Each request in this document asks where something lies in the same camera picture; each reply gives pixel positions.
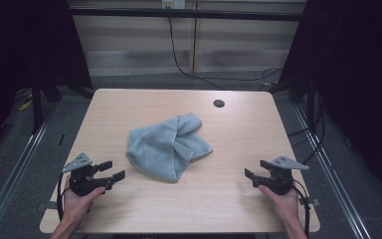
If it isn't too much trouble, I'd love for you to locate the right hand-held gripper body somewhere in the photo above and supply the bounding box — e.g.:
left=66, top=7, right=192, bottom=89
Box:
left=252, top=155, right=310, bottom=196

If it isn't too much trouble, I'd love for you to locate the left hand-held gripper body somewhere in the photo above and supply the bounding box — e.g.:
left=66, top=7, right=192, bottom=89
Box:
left=62, top=152, right=113, bottom=197

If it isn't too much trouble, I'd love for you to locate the grey-blue towel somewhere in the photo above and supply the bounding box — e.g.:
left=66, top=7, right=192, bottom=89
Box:
left=125, top=113, right=214, bottom=183

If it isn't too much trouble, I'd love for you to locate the person's right hand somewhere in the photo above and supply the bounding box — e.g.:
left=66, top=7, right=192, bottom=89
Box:
left=258, top=184, right=301, bottom=227

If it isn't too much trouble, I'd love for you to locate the person's left hand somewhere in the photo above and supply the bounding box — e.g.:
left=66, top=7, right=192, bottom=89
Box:
left=61, top=175, right=107, bottom=230

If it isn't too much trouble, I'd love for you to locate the grey tape strip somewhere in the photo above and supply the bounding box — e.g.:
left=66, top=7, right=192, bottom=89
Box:
left=36, top=200, right=59, bottom=211
left=298, top=196, right=321, bottom=207

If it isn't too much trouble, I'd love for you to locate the black metal stand leg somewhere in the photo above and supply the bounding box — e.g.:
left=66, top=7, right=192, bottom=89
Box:
left=305, top=76, right=316, bottom=131
left=31, top=76, right=44, bottom=134

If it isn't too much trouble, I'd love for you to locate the yellow floor object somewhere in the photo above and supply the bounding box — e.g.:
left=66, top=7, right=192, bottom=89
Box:
left=18, top=99, right=34, bottom=112

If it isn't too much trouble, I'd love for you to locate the black curtain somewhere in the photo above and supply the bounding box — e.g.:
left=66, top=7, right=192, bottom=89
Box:
left=278, top=0, right=382, bottom=207
left=0, top=0, right=93, bottom=160

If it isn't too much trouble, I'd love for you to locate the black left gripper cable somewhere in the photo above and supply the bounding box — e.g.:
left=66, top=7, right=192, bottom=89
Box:
left=56, top=172, right=72, bottom=222

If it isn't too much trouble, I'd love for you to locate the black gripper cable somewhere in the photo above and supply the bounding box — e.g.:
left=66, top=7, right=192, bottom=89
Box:
left=291, top=178, right=312, bottom=239
left=56, top=172, right=72, bottom=222

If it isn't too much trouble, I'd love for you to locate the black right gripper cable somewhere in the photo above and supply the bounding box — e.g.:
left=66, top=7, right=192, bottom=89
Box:
left=291, top=178, right=312, bottom=239

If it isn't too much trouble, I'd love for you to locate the metal floor rail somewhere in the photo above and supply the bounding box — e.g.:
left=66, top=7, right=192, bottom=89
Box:
left=292, top=105, right=373, bottom=239
left=0, top=108, right=58, bottom=239

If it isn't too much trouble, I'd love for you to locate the bundle of black floor cables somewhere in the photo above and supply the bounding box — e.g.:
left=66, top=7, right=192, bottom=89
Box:
left=286, top=94, right=326, bottom=167

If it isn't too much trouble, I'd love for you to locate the long black wall cable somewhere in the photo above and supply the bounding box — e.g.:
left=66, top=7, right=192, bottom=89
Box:
left=167, top=16, right=284, bottom=92

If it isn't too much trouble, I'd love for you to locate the wooden wall post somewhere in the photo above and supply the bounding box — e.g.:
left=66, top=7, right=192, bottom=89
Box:
left=190, top=1, right=201, bottom=73

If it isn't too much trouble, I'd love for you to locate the black horizontal frame bar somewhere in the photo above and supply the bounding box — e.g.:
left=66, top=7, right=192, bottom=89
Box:
left=69, top=7, right=307, bottom=23

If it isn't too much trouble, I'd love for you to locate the white wall power outlet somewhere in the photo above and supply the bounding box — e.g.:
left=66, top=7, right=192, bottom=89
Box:
left=161, top=0, right=187, bottom=10

